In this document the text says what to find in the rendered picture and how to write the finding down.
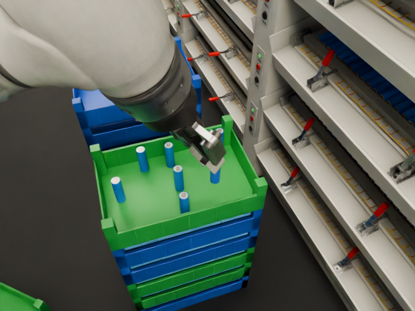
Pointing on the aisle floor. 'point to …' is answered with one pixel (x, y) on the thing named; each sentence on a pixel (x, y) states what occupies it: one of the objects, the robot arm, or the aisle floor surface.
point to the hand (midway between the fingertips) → (207, 155)
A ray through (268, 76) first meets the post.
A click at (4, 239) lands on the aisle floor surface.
